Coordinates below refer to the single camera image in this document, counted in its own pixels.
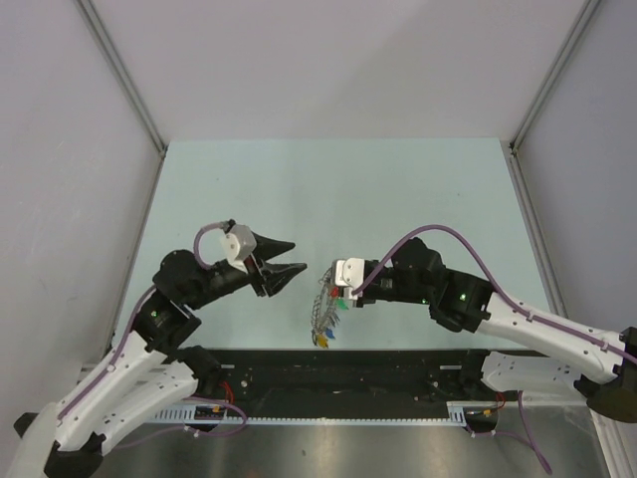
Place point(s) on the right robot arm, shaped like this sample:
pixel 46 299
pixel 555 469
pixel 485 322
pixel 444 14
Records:
pixel 566 357

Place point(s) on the white cable duct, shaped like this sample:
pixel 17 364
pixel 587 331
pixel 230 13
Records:
pixel 191 414

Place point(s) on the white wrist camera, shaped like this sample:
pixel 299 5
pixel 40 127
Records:
pixel 238 244
pixel 346 276

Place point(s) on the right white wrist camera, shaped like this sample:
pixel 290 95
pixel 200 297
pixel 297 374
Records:
pixel 346 276

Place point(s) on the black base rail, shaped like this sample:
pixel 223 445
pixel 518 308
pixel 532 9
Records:
pixel 349 385

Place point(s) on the aluminium frame post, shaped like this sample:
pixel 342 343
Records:
pixel 565 54
pixel 98 29

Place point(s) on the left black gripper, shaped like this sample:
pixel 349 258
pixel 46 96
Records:
pixel 274 277

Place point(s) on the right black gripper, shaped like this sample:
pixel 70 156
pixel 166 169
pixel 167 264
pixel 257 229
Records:
pixel 364 299

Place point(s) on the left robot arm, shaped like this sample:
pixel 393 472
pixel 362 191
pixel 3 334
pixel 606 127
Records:
pixel 149 368

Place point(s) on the right aluminium frame post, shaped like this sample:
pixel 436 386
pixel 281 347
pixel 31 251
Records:
pixel 565 54

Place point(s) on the left aluminium frame post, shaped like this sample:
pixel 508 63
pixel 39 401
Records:
pixel 98 29

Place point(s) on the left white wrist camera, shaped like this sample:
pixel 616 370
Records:
pixel 238 244

